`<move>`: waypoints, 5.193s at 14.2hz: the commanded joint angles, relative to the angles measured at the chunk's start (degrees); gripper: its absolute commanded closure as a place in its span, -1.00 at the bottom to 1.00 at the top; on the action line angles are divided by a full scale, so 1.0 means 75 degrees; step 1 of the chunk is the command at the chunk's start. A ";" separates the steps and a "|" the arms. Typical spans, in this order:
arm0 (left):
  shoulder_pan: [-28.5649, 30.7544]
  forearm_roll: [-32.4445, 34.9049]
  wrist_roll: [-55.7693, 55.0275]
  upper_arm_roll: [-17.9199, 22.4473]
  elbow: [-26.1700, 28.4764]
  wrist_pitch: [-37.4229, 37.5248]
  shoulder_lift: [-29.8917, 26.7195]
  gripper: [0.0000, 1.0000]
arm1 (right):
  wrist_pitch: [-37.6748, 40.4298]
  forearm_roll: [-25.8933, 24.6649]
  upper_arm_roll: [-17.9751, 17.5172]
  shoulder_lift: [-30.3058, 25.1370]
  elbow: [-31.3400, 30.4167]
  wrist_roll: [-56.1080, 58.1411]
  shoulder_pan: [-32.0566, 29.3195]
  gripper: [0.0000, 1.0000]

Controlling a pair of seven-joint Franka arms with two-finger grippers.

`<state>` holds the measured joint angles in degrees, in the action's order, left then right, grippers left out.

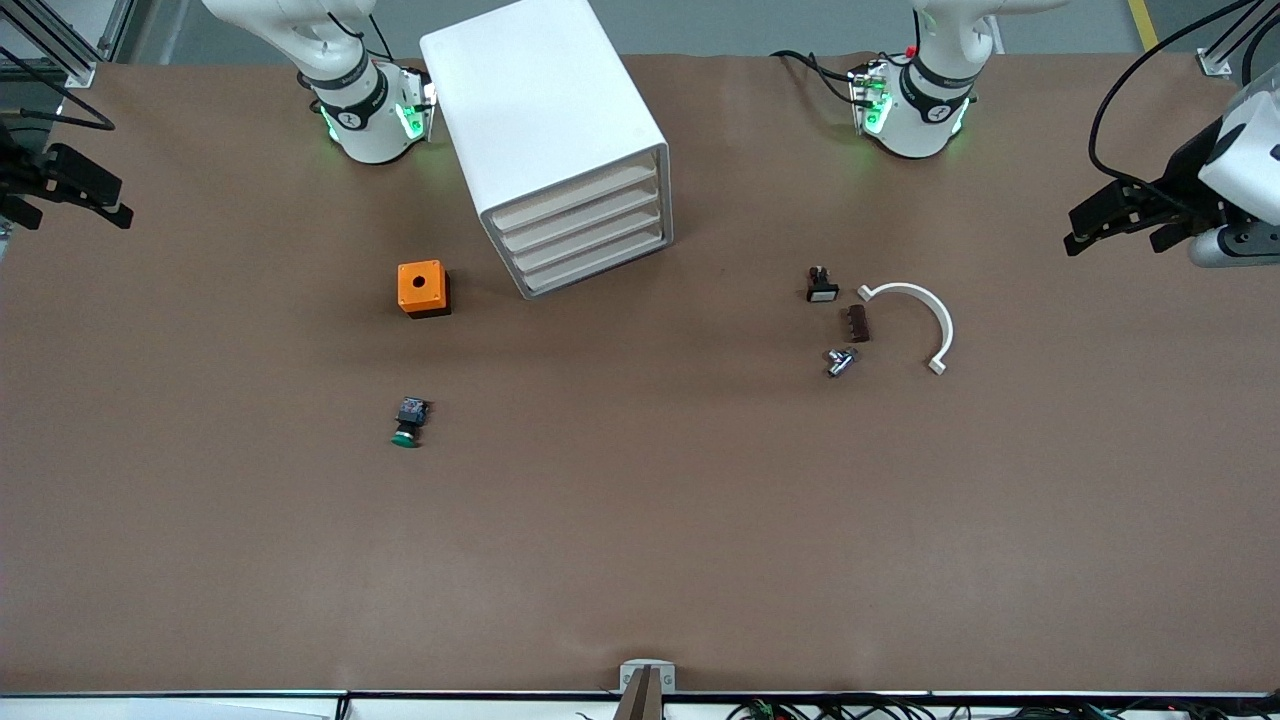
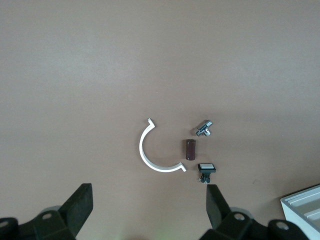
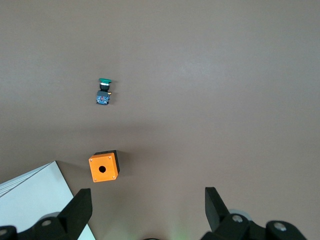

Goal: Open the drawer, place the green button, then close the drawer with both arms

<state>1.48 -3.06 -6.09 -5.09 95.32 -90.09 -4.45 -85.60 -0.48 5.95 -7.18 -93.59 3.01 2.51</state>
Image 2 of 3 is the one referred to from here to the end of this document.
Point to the chrome valve fitting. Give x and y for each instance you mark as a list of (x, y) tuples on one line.
[(203, 127)]

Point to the white rectangular push button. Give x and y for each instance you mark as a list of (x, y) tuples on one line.
[(207, 167)]

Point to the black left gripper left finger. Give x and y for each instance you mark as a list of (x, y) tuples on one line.
[(75, 212)]

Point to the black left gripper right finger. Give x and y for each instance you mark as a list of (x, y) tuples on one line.
[(225, 220)]

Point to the large table cover mat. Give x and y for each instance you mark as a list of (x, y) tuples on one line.
[(75, 75)]

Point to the dark brown cylinder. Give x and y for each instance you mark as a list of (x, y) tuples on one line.
[(190, 150)]

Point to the white drawer cabinet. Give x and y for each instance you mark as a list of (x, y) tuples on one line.
[(300, 215)]

